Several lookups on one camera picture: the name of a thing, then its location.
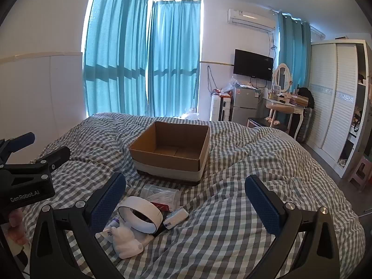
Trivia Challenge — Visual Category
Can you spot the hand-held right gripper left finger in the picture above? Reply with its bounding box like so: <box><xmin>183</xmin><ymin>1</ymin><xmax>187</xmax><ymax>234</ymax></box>
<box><xmin>29</xmin><ymin>172</ymin><xmax>127</xmax><ymax>279</ymax></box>

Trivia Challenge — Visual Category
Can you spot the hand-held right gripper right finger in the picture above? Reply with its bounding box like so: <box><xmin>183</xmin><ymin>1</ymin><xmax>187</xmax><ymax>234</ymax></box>
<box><xmin>245</xmin><ymin>175</ymin><xmax>340</xmax><ymax>279</ymax></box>

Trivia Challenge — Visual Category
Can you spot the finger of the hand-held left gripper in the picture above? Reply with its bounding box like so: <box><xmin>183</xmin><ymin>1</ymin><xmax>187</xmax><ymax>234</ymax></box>
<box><xmin>29</xmin><ymin>146</ymin><xmax>71</xmax><ymax>178</ymax></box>
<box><xmin>0</xmin><ymin>132</ymin><xmax>36</xmax><ymax>163</ymax></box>

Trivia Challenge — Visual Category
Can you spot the white rabbit figurine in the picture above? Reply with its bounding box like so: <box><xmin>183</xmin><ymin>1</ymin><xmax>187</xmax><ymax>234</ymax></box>
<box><xmin>103</xmin><ymin>225</ymin><xmax>153</xmax><ymax>259</ymax></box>

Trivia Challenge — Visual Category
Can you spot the cardboard box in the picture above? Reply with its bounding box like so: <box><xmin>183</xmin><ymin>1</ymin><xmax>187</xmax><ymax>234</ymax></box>
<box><xmin>129</xmin><ymin>121</ymin><xmax>210</xmax><ymax>185</ymax></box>

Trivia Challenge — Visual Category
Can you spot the person's left hand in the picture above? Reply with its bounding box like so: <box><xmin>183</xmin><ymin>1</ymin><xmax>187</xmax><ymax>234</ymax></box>
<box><xmin>0</xmin><ymin>208</ymin><xmax>30</xmax><ymax>246</ymax></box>

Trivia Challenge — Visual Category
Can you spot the clear plastic cup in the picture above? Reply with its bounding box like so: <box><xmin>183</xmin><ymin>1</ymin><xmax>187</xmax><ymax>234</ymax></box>
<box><xmin>140</xmin><ymin>184</ymin><xmax>181</xmax><ymax>213</ymax></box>

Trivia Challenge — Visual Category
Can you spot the grey checkered blanket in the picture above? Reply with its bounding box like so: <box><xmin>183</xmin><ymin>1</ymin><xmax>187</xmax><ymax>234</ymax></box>
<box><xmin>22</xmin><ymin>112</ymin><xmax>366</xmax><ymax>279</ymax></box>

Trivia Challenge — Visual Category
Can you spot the red packet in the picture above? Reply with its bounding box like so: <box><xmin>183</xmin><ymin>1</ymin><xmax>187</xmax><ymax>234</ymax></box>
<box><xmin>149</xmin><ymin>200</ymin><xmax>172</xmax><ymax>213</ymax></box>

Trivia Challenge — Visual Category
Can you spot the small white blue packet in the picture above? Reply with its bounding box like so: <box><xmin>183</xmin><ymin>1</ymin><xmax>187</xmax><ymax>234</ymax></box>
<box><xmin>163</xmin><ymin>208</ymin><xmax>189</xmax><ymax>229</ymax></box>

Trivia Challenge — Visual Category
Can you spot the dark seat stool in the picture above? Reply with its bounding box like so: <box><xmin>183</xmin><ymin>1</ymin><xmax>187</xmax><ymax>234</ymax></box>
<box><xmin>247</xmin><ymin>117</ymin><xmax>287</xmax><ymax>133</ymax></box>

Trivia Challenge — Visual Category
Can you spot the dark suitcase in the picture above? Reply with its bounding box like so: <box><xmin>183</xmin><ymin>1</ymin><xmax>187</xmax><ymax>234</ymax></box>
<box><xmin>296</xmin><ymin>106</ymin><xmax>314</xmax><ymax>143</ymax></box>

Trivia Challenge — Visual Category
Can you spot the white dressing table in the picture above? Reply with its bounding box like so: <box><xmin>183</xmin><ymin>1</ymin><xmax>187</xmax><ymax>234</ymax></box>
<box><xmin>263</xmin><ymin>96</ymin><xmax>307</xmax><ymax>140</ymax></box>

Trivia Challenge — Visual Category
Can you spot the silver mini fridge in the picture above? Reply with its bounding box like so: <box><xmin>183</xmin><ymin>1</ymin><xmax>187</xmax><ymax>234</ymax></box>
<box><xmin>231</xmin><ymin>86</ymin><xmax>260</xmax><ymax>123</ymax></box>

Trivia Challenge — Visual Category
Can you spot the pink plastic stool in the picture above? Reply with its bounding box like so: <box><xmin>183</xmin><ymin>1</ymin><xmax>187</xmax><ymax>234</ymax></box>
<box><xmin>349</xmin><ymin>155</ymin><xmax>372</xmax><ymax>192</ymax></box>

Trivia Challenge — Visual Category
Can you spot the white suitcase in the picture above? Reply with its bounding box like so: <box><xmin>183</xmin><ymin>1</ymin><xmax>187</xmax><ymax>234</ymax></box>
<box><xmin>210</xmin><ymin>94</ymin><xmax>233</xmax><ymax>122</ymax></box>

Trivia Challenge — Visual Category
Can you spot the white plastic bag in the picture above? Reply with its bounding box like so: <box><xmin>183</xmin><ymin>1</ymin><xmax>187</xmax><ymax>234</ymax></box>
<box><xmin>182</xmin><ymin>107</ymin><xmax>201</xmax><ymax>120</ymax></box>

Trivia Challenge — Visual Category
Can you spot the black bag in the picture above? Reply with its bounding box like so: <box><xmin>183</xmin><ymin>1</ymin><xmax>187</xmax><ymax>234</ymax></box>
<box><xmin>298</xmin><ymin>87</ymin><xmax>315</xmax><ymax>108</ymax></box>

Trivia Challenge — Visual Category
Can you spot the wide teal curtain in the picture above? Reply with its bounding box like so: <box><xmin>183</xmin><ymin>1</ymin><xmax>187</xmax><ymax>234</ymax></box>
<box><xmin>83</xmin><ymin>0</ymin><xmax>152</xmax><ymax>117</ymax></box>

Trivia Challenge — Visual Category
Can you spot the clear plastic bag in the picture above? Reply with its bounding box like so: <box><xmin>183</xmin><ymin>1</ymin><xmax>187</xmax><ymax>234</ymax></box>
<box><xmin>222</xmin><ymin>76</ymin><xmax>242</xmax><ymax>96</ymax></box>

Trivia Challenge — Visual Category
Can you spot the oval vanity mirror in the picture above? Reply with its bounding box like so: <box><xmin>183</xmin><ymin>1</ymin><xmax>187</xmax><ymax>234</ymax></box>
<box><xmin>272</xmin><ymin>63</ymin><xmax>292</xmax><ymax>93</ymax></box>

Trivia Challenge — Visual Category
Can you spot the white wardrobe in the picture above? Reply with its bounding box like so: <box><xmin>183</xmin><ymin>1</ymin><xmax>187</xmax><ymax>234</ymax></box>
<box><xmin>304</xmin><ymin>39</ymin><xmax>372</xmax><ymax>181</ymax></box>

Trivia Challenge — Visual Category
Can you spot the narrow teal curtain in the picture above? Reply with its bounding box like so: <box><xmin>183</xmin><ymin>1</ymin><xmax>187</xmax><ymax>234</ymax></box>
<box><xmin>275</xmin><ymin>12</ymin><xmax>312</xmax><ymax>90</ymax></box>

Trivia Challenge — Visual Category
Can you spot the white air conditioner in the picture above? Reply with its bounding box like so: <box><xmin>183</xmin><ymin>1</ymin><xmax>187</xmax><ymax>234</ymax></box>
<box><xmin>227</xmin><ymin>7</ymin><xmax>276</xmax><ymax>31</ymax></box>

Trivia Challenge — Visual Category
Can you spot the white round ring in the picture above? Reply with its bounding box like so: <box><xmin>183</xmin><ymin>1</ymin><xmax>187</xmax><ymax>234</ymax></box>
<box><xmin>117</xmin><ymin>196</ymin><xmax>164</xmax><ymax>234</ymax></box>

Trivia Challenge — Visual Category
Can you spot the black wall television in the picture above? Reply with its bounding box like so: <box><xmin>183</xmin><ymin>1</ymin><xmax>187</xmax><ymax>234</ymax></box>
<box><xmin>233</xmin><ymin>49</ymin><xmax>274</xmax><ymax>82</ymax></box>

